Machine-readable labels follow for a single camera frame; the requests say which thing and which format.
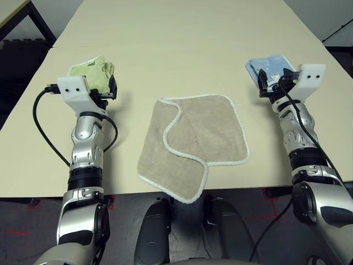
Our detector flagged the black left wrist camera cable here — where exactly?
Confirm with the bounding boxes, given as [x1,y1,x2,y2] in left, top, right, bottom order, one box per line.
[33,84,119,168]

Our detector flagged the blue folded towel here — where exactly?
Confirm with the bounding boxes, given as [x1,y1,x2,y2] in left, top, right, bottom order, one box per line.
[244,54,296,91]

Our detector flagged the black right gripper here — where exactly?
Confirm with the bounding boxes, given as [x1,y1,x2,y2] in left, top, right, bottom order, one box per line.
[258,68,290,104]

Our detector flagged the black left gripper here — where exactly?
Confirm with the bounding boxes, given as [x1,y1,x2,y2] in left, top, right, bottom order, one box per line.
[90,75,118,110]

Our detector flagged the thin black wire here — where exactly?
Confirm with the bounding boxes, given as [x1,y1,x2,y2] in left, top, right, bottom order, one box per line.
[200,220,211,257]

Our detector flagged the black foam floor mat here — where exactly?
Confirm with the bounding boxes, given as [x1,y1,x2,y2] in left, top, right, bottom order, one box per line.
[325,45,353,81]
[0,38,53,130]

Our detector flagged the beige towel with white trim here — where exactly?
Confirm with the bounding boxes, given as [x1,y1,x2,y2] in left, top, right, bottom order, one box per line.
[136,93,251,205]

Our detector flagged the wooden table with black frame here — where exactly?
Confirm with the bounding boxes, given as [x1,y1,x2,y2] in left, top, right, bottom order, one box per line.
[0,0,57,46]

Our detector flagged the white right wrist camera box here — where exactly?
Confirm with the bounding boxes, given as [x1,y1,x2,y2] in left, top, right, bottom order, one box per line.
[286,63,327,104]

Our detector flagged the black metal stand rod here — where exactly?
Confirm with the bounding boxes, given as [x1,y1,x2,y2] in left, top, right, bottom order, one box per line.
[321,20,353,44]

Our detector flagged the grey robot right leg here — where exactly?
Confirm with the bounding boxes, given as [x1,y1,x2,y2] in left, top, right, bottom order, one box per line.
[202,194,260,265]

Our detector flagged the green folded towel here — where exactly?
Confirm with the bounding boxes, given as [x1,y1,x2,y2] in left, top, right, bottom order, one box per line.
[67,54,116,93]

